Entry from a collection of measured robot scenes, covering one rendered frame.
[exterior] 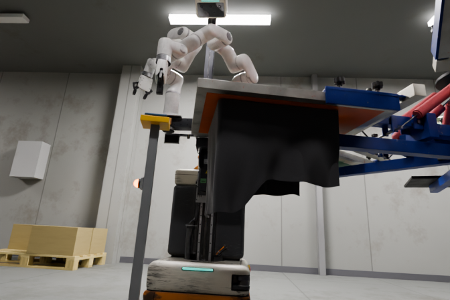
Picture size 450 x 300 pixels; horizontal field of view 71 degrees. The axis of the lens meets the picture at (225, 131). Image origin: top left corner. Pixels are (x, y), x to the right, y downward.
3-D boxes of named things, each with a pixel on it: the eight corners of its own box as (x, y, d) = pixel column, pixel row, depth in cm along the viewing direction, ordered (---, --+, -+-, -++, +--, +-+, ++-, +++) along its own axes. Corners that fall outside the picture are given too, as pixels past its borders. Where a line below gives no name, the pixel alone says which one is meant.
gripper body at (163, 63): (156, 65, 165) (154, 84, 161) (155, 55, 155) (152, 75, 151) (171, 66, 165) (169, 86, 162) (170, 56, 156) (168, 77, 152)
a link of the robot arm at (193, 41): (203, 45, 178) (182, 59, 164) (189, 52, 187) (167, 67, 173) (196, 31, 176) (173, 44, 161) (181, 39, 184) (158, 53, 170)
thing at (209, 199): (211, 213, 107) (218, 97, 121) (201, 218, 150) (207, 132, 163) (220, 213, 108) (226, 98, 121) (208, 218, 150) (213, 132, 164)
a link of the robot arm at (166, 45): (178, 51, 174) (189, 45, 168) (177, 68, 171) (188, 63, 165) (155, 39, 164) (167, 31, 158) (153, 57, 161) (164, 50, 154)
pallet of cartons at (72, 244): (106, 264, 413) (111, 228, 427) (74, 270, 337) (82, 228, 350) (20, 258, 421) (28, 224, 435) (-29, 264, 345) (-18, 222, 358)
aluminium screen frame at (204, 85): (197, 86, 113) (197, 77, 115) (191, 134, 169) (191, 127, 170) (399, 108, 123) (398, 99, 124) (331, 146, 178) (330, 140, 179)
